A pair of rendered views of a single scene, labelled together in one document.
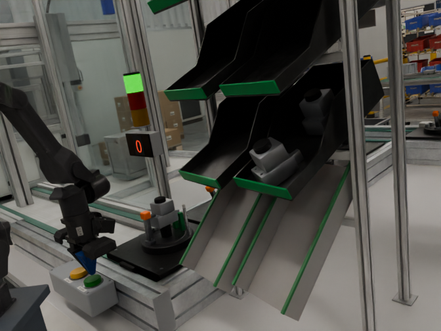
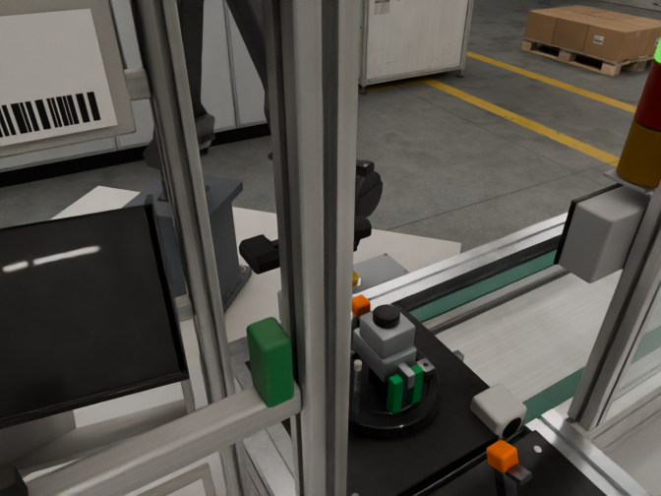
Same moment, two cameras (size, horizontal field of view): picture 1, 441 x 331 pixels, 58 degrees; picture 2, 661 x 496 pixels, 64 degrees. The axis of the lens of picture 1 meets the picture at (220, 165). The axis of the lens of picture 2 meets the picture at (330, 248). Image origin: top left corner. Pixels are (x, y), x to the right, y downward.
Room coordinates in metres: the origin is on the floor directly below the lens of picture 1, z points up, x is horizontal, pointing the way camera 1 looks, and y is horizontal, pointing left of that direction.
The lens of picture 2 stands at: (1.01, -0.27, 1.47)
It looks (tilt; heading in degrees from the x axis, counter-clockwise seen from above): 34 degrees down; 103
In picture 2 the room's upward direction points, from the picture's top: straight up
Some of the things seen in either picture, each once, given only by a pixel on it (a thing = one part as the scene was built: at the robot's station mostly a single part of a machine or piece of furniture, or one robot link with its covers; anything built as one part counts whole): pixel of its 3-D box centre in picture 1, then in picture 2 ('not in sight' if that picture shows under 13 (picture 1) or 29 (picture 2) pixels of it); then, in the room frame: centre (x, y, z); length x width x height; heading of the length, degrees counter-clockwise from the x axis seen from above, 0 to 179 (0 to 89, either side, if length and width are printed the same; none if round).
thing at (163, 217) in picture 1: (165, 209); (390, 341); (0.98, 0.16, 1.06); 0.08 x 0.04 x 0.07; 134
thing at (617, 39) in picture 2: not in sight; (594, 37); (2.38, 6.01, 0.20); 1.20 x 0.80 x 0.41; 131
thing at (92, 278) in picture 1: (92, 282); not in sight; (0.83, 0.33, 0.96); 0.04 x 0.04 x 0.02
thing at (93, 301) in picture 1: (82, 285); (345, 295); (0.88, 0.38, 0.93); 0.21 x 0.07 x 0.06; 44
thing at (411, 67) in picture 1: (401, 70); not in sight; (5.79, -2.83, 0.90); 0.40 x 0.30 x 0.17; 133
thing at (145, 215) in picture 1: (149, 224); (362, 327); (0.94, 0.20, 1.04); 0.04 x 0.02 x 0.08; 134
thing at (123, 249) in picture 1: (168, 245); (379, 395); (0.97, 0.17, 0.96); 0.24 x 0.24 x 0.02; 44
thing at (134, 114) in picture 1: (140, 117); (655, 151); (1.19, 0.21, 1.28); 0.05 x 0.05 x 0.05
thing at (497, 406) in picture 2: not in sight; (497, 413); (1.11, 0.16, 0.97); 0.05 x 0.05 x 0.04; 44
